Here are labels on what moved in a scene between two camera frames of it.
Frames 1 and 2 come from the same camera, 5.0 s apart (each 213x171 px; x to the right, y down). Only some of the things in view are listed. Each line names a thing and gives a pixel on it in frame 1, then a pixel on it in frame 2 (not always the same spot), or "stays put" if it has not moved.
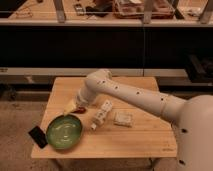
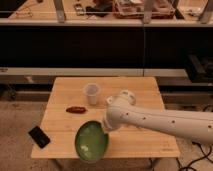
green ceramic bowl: x=64 y=132 → x=91 y=141
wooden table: x=110 y=129 stays put
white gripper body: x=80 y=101 → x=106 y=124
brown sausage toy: x=81 y=110 stays put
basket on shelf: x=134 y=9 stays put
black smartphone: x=39 y=136 stays put
